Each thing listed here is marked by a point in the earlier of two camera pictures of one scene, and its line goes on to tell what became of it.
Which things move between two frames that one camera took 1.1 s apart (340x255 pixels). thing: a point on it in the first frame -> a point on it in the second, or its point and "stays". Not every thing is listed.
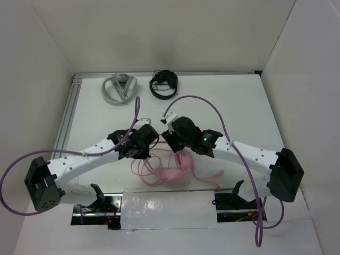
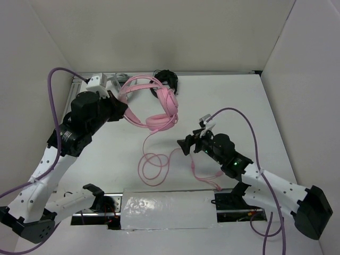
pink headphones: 184,159 -> 164,121
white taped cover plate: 158,209 stays
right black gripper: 170,138 -> 185,144
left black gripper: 143,155 -> 117,105
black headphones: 163,76 stays
